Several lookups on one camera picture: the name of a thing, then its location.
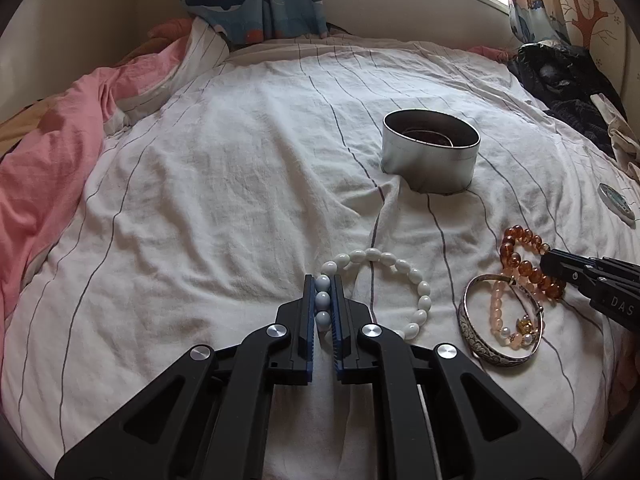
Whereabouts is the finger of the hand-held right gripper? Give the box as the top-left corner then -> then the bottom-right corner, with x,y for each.
539,250 -> 640,295

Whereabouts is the round silver metal tin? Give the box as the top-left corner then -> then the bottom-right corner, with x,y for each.
380,108 -> 481,195

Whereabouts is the amber bead bracelet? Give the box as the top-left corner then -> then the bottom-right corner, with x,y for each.
499,226 -> 569,302

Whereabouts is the pink bead bracelet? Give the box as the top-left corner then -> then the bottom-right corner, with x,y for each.
487,272 -> 540,349

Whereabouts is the white bead bracelet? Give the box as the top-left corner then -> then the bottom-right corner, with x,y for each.
314,247 -> 434,344

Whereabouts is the engraved silver bangle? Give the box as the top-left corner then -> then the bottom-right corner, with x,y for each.
458,272 -> 547,369

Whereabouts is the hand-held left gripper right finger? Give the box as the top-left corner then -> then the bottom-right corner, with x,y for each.
331,275 -> 585,480

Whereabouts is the tan cloth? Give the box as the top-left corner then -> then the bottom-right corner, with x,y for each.
0,101 -> 57,157

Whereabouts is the black clothes pile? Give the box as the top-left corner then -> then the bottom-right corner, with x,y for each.
506,41 -> 622,112

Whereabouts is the round tin lid turquoise print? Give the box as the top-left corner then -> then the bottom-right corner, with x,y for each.
597,182 -> 637,222

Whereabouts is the pink quilt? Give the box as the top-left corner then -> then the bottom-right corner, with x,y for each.
0,36 -> 199,322

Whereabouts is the white striped bed sheet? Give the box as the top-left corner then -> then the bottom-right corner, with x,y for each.
0,21 -> 640,480

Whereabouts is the salmon cloth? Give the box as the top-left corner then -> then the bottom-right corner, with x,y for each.
146,17 -> 195,42

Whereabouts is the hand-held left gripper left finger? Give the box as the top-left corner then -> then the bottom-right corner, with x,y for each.
54,275 -> 318,480

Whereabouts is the tree print curtain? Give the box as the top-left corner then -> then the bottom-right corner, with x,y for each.
506,0 -> 632,58

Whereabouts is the whale print curtain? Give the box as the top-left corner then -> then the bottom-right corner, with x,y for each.
181,0 -> 329,47

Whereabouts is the dark knitted cloth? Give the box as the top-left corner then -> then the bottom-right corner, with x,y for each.
544,96 -> 620,159

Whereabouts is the cream cloth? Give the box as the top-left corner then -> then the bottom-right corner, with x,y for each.
589,92 -> 640,182

